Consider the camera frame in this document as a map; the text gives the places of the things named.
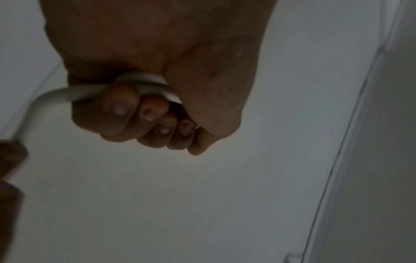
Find person's right hand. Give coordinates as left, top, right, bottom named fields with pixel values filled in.
left=0, top=140, right=29, bottom=263

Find thin black wall wire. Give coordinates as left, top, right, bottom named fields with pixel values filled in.
left=300, top=0, right=404, bottom=263

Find short white cable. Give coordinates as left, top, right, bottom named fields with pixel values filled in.
left=13, top=72, right=182, bottom=142

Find person's left hand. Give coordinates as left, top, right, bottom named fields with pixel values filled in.
left=39, top=0, right=277, bottom=157

